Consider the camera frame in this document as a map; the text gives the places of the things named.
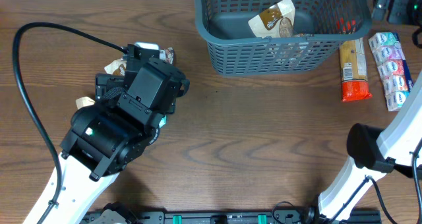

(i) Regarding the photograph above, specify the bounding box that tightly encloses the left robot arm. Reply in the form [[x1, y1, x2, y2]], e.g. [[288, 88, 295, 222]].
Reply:
[[24, 42, 189, 223]]

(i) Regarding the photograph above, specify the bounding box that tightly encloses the multicolour tissue pack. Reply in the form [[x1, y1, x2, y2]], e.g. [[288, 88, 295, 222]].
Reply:
[[368, 32, 413, 111]]

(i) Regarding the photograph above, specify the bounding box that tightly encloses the orange biscuit roll pack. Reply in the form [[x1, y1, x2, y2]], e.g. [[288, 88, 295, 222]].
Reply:
[[339, 38, 373, 102]]

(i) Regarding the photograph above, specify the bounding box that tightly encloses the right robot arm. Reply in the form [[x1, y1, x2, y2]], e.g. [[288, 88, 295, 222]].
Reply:
[[303, 78, 421, 223]]

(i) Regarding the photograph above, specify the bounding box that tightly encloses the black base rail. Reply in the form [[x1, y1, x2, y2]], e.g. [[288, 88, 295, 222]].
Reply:
[[80, 202, 382, 224]]

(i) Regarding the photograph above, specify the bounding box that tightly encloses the dark grey plastic basket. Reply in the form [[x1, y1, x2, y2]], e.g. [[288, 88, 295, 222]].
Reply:
[[194, 0, 371, 76]]

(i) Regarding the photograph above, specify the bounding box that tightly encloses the teal wet wipes pack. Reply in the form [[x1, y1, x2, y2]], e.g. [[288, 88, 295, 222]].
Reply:
[[159, 116, 167, 128]]

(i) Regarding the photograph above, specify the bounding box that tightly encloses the beige snack bag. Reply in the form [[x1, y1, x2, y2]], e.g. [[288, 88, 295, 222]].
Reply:
[[75, 96, 95, 109], [248, 0, 310, 39], [104, 47, 176, 76]]

